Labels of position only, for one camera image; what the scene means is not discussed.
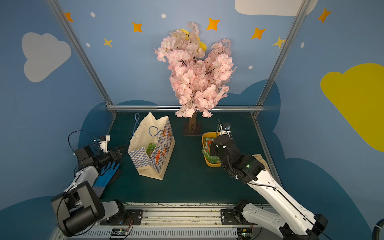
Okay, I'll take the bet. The blue checkered paper bag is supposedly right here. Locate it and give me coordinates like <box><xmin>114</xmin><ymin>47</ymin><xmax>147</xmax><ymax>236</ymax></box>
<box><xmin>128</xmin><ymin>113</ymin><xmax>176</xmax><ymax>180</ymax></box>

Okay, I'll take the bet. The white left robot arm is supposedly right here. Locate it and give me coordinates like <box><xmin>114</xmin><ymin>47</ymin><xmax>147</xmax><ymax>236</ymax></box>
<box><xmin>51</xmin><ymin>146</ymin><xmax>128</xmax><ymax>237</ymax></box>

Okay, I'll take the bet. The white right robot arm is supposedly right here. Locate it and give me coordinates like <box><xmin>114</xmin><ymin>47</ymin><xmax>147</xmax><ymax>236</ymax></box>
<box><xmin>210</xmin><ymin>135</ymin><xmax>328</xmax><ymax>240</ymax></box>

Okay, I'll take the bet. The green condiment packet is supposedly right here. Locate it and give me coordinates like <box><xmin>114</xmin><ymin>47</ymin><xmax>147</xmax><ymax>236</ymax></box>
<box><xmin>202</xmin><ymin>138</ymin><xmax>220</xmax><ymax>164</ymax></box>

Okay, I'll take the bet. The yellow plastic tray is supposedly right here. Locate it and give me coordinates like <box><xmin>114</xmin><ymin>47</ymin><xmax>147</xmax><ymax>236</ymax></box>
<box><xmin>202</xmin><ymin>132</ymin><xmax>221</xmax><ymax>168</ymax></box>

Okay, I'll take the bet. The blue work glove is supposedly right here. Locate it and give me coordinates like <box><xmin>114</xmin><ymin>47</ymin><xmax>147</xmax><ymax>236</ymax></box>
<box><xmin>93</xmin><ymin>162</ymin><xmax>120</xmax><ymax>198</ymax></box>

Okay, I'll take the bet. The beige work glove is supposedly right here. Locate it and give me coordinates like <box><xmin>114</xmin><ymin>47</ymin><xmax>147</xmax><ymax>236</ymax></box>
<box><xmin>253</xmin><ymin>154</ymin><xmax>271</xmax><ymax>174</ymax></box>

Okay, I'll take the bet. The pink blossom artificial tree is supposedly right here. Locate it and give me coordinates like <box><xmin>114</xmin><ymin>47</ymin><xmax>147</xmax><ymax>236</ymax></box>
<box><xmin>155</xmin><ymin>22</ymin><xmax>236</xmax><ymax>135</ymax></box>

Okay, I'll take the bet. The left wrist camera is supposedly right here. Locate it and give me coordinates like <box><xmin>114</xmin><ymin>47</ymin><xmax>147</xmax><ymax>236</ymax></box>
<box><xmin>98</xmin><ymin>135</ymin><xmax>111</xmax><ymax>153</ymax></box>

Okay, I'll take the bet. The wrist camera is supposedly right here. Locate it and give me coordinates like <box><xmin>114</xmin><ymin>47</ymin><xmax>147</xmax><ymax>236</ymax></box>
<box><xmin>219</xmin><ymin>123</ymin><xmax>232</xmax><ymax>138</ymax></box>
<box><xmin>98</xmin><ymin>135</ymin><xmax>111</xmax><ymax>153</ymax></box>

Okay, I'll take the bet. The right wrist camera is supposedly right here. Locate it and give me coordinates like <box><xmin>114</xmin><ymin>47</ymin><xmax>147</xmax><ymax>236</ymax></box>
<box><xmin>219</xmin><ymin>123</ymin><xmax>232</xmax><ymax>138</ymax></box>

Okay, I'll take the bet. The aluminium back frame rail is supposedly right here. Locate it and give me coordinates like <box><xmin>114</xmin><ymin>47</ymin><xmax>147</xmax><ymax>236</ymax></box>
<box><xmin>106</xmin><ymin>104</ymin><xmax>265</xmax><ymax>113</ymax></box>

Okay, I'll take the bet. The right aluminium frame post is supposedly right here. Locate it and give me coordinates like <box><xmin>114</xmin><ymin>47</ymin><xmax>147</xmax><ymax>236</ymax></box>
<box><xmin>252</xmin><ymin>0</ymin><xmax>312</xmax><ymax>120</ymax></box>

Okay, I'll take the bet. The aluminium frame post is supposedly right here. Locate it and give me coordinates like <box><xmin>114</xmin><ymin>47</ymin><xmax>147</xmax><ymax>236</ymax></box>
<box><xmin>46</xmin><ymin>0</ymin><xmax>113</xmax><ymax>107</ymax></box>
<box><xmin>252</xmin><ymin>0</ymin><xmax>312</xmax><ymax>120</ymax></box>

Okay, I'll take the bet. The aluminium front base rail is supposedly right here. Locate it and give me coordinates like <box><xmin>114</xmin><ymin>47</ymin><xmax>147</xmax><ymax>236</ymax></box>
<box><xmin>49</xmin><ymin>202</ymin><xmax>310</xmax><ymax>240</ymax></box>

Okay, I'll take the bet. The left aluminium frame post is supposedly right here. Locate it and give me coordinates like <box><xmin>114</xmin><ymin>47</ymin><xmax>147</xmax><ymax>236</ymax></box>
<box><xmin>46</xmin><ymin>0</ymin><xmax>113</xmax><ymax>107</ymax></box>

